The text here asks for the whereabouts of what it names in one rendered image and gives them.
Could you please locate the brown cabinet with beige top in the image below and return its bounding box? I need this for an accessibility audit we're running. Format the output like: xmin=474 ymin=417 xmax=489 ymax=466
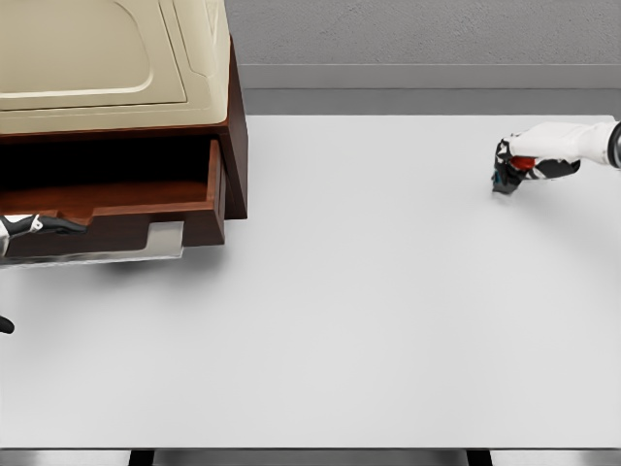
xmin=0 ymin=0 xmax=250 ymax=222

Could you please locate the brown wooden drawer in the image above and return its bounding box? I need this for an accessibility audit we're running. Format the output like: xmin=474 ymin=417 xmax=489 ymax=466
xmin=0 ymin=138 xmax=228 ymax=266

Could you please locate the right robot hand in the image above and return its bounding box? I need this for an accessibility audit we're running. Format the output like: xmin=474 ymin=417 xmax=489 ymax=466
xmin=492 ymin=120 xmax=589 ymax=196

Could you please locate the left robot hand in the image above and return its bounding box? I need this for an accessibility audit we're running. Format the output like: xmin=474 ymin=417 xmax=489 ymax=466
xmin=0 ymin=213 xmax=89 ymax=337

